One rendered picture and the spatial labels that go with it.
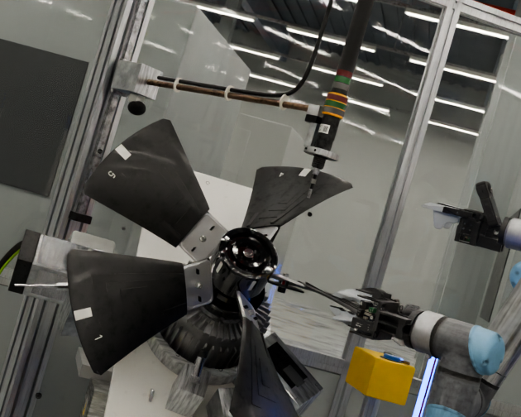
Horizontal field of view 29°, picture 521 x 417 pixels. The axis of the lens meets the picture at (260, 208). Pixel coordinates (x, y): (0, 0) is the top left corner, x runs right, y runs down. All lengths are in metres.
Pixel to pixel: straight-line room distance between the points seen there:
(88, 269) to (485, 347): 0.70
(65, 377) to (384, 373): 0.85
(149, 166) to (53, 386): 0.85
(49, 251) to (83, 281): 0.22
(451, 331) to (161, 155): 0.68
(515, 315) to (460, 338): 0.15
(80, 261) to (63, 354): 0.88
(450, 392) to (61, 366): 1.23
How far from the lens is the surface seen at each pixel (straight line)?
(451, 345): 1.77
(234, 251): 1.92
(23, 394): 2.56
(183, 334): 2.03
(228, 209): 2.36
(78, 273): 1.82
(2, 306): 2.67
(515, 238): 2.48
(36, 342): 2.53
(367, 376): 2.33
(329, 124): 2.00
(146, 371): 2.06
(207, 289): 1.95
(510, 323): 1.87
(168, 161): 2.04
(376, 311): 1.83
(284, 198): 2.12
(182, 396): 1.98
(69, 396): 2.70
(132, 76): 2.42
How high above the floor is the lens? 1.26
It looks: 2 degrees up
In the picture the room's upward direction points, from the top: 16 degrees clockwise
